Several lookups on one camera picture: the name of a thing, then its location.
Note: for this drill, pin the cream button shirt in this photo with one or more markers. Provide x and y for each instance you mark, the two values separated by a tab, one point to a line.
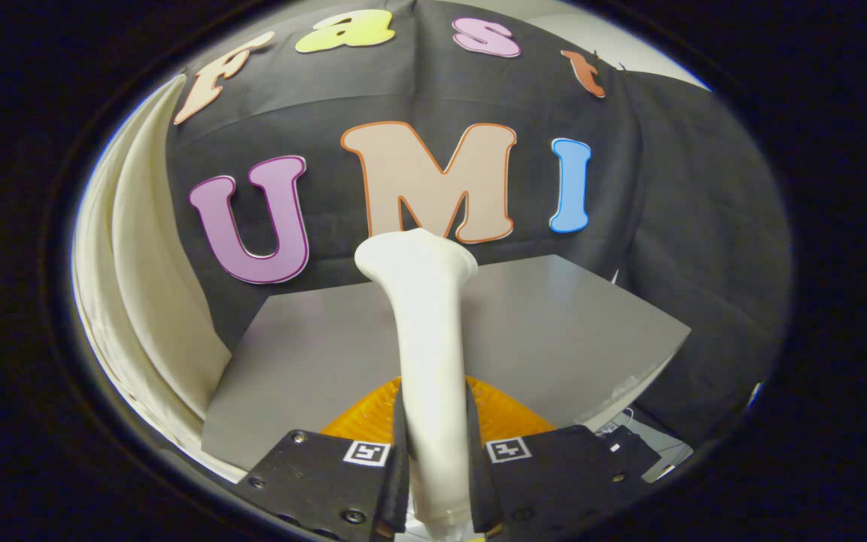
147	301

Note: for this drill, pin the black backdrop cloth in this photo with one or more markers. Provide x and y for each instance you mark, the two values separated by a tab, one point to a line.
629	188

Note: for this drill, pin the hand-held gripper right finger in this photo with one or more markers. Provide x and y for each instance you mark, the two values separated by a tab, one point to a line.
554	474

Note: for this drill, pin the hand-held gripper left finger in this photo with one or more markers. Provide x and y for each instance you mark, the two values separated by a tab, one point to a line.
328	482

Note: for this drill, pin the grey cabinet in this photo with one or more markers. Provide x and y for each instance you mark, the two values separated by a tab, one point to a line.
554	339

